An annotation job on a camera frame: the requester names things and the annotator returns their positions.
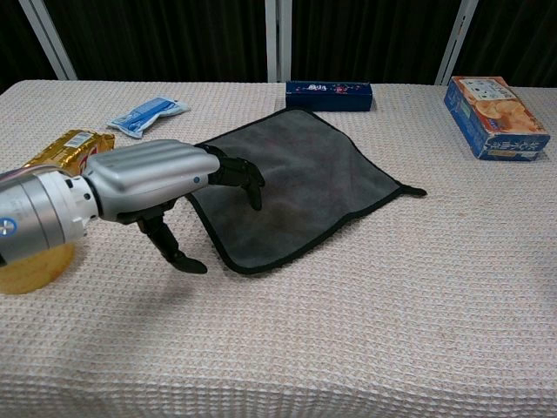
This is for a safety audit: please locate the gold foil biscuit pack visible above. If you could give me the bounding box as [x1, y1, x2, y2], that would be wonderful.
[23, 129, 117, 176]

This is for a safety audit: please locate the dark blue long box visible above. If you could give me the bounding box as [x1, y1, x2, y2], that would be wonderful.
[285, 80, 374, 113]

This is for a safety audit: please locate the white metal frame post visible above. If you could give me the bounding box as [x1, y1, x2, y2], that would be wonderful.
[18, 0, 79, 81]
[434, 0, 480, 86]
[265, 0, 293, 84]

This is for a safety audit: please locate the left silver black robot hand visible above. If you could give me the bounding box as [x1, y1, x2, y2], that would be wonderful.
[81, 139, 265, 275]

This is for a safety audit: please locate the yellow clear tape roll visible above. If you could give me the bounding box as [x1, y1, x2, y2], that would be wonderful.
[0, 242, 77, 297]

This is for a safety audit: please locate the beige waffle tablecloth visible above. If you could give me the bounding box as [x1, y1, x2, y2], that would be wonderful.
[0, 79, 557, 418]

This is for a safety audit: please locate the black pleated curtain panel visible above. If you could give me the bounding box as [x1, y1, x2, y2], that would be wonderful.
[453, 0, 557, 89]
[43, 0, 267, 83]
[0, 0, 58, 93]
[290, 0, 463, 86]

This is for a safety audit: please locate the blue plastic pouch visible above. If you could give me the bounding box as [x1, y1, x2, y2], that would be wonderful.
[106, 96, 191, 140]

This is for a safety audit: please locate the blue orange cracker box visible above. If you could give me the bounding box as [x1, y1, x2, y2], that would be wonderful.
[443, 76, 552, 163]

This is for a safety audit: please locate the black and green cloth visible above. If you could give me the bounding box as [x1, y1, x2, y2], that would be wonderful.
[185, 107, 428, 276]

